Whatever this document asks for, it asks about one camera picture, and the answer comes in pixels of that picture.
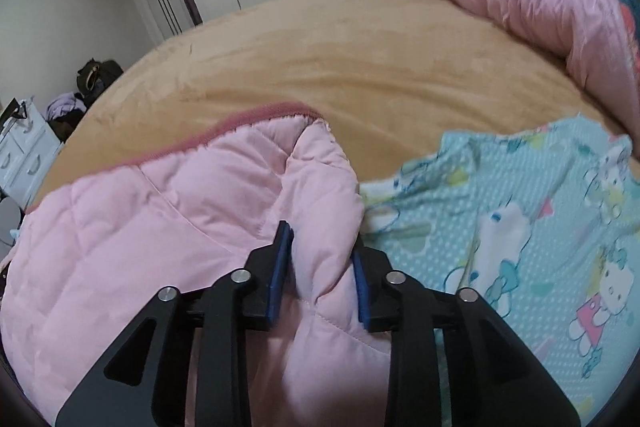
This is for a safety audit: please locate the tan bed blanket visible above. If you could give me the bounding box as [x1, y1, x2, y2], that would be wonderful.
[37, 0, 628, 208]

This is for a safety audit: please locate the dark flat panel on chest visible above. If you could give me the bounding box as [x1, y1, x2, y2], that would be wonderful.
[0, 98, 28, 125]

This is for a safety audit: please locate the purple clothes pile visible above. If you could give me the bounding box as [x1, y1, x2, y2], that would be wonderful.
[46, 91, 83, 120]

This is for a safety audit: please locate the white drawer chest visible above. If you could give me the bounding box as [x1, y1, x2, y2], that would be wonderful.
[0, 99, 63, 200]

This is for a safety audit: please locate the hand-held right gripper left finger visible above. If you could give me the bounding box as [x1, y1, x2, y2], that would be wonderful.
[55, 221, 296, 427]

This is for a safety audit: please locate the dark backpack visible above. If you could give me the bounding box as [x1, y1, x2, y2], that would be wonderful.
[76, 59, 124, 95]

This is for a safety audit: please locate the pink quilted jacket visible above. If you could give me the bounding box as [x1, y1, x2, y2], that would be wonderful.
[0, 103, 396, 427]

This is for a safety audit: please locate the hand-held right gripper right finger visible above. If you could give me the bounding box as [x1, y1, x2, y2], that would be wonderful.
[351, 247, 582, 427]

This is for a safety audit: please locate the dark clothes pile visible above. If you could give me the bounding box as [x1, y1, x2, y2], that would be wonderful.
[50, 117, 83, 142]

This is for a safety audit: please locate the blue cartoon printed blanket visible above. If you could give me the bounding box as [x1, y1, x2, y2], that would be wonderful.
[359, 116, 636, 427]

